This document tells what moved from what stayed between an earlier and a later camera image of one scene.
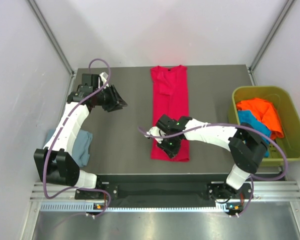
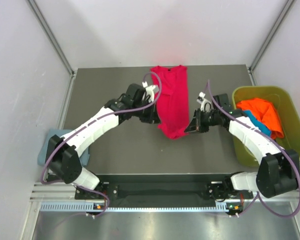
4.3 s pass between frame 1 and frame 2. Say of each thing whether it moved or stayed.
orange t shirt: stayed
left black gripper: moved
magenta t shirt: moved
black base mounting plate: stayed
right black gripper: moved
